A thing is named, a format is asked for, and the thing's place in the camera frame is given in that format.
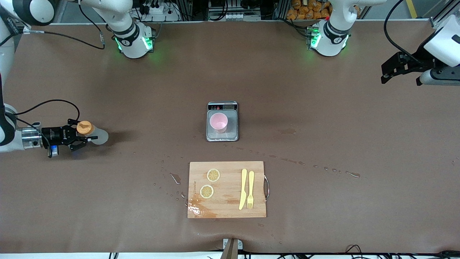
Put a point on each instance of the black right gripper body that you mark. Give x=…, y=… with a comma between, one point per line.
x=54, y=133

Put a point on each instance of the long white socket strip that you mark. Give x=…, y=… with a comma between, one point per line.
x=237, y=16

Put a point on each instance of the yellow plastic knife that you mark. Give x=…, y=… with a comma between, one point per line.
x=243, y=187

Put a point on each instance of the brown table cover mat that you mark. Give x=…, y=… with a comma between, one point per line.
x=323, y=144

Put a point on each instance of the wooden cutting board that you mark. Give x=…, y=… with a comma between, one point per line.
x=230, y=169

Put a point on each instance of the silver digital kitchen scale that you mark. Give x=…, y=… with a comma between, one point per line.
x=233, y=126

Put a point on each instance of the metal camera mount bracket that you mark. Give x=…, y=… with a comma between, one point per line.
x=231, y=250

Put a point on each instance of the pink plastic cup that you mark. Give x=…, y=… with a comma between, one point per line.
x=218, y=122

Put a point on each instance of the orange snack packets pile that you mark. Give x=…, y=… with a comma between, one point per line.
x=302, y=9

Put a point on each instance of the yellow plastic fork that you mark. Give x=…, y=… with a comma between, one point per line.
x=251, y=183

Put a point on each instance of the sauce bottle with orange cap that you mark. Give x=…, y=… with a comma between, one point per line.
x=99, y=136

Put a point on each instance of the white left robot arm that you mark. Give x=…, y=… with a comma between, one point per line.
x=332, y=36

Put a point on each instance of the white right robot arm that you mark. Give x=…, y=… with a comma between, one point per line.
x=133, y=43

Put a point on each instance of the white power strip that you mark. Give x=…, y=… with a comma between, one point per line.
x=161, y=10

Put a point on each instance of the lemon slice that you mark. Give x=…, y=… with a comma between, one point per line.
x=213, y=175
x=206, y=191

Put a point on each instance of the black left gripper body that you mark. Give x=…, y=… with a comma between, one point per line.
x=418, y=61

